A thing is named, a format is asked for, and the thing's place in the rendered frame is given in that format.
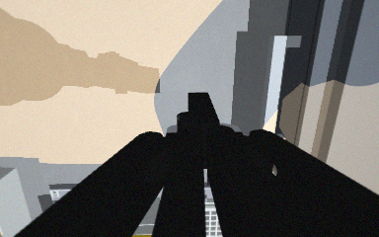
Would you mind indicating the clear multi-well plate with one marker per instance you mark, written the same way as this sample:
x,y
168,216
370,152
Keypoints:
x,y
211,219

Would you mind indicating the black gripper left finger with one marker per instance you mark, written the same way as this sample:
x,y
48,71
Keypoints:
x,y
113,200

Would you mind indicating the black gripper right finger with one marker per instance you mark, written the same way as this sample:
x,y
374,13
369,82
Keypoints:
x,y
251,201

